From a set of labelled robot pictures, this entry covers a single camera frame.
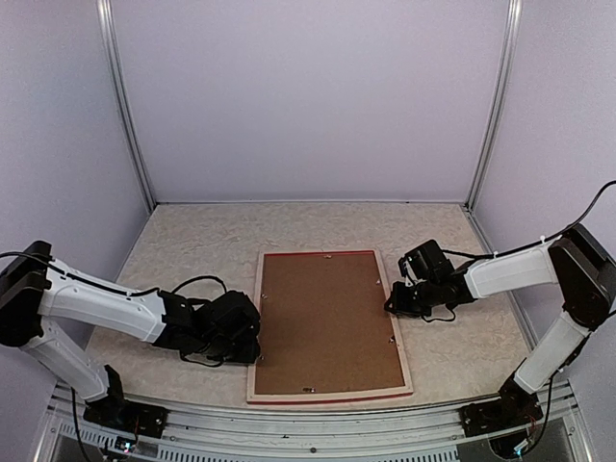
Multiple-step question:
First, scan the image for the brown cardboard backing board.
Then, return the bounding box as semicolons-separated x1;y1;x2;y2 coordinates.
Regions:
252;251;405;395

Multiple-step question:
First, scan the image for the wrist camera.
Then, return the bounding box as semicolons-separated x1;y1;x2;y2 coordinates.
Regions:
209;291;261;337
398;240;454;284

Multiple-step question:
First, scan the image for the wooden picture frame red edge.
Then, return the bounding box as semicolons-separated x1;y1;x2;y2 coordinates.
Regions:
245;248;416;405

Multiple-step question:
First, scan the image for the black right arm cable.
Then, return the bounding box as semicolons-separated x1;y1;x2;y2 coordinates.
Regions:
442;180;616;261

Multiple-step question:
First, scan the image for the aluminium front rail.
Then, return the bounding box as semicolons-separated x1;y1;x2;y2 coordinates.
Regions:
27;381;599;461

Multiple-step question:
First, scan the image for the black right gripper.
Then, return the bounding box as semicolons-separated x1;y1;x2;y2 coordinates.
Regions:
386;277;441;318

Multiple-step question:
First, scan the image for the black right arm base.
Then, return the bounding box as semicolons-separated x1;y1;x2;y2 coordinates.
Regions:
459;375;544;437

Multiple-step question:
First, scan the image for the aluminium corner post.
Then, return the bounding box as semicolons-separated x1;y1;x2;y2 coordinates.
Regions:
465;0;524;215
96;0;158;214

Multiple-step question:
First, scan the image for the left aluminium corner post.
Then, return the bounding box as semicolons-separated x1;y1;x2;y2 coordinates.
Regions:
96;0;158;214

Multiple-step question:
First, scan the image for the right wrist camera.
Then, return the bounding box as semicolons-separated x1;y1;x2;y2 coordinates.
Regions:
398;240;454;284

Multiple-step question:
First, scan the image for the right aluminium corner post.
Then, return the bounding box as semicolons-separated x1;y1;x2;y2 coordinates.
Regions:
465;0;524;215

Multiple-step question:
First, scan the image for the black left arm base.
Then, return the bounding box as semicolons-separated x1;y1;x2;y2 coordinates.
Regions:
83;365;168;439

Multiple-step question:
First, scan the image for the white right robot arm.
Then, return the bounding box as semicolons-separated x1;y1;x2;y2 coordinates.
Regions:
384;223;615;427

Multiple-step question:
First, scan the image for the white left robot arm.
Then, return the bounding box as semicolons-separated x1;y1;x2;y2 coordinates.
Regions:
1;241;260;428

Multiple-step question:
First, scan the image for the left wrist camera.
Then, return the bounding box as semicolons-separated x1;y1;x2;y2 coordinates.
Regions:
209;291;261;337

